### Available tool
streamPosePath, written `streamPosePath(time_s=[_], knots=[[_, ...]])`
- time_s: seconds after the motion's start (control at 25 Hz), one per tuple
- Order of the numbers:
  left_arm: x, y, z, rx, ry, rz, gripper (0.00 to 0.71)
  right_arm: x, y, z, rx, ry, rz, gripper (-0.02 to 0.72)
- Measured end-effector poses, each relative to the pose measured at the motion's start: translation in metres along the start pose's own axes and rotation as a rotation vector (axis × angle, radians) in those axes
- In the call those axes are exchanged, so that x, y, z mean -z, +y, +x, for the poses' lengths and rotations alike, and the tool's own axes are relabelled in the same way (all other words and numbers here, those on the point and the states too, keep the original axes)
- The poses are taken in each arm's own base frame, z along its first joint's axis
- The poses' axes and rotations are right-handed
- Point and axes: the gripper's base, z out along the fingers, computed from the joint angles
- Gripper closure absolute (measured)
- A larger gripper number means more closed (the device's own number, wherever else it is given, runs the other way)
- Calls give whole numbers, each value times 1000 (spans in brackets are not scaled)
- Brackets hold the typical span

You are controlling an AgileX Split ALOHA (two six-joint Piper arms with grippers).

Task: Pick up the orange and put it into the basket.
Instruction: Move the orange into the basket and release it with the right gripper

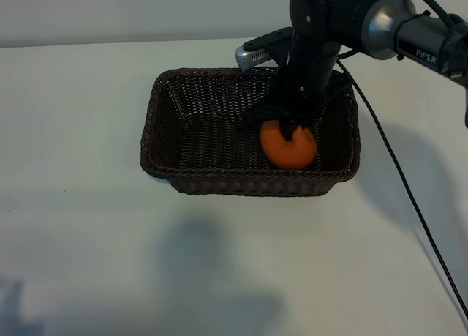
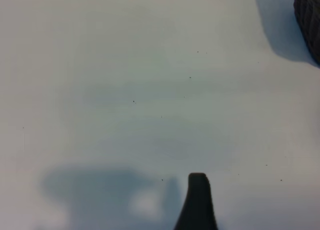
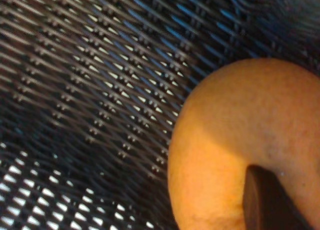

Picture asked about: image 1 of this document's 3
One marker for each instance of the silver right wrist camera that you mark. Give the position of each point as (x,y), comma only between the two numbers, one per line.
(248,56)

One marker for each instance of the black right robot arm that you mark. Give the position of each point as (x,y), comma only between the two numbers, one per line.
(329,10)

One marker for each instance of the dark brown wicker basket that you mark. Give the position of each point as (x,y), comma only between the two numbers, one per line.
(212,145)

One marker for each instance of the orange fruit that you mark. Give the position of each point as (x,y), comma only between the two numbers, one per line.
(289,154)

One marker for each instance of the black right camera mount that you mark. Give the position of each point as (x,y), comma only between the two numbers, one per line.
(270,39)

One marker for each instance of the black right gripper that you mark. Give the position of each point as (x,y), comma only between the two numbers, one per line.
(303,87)

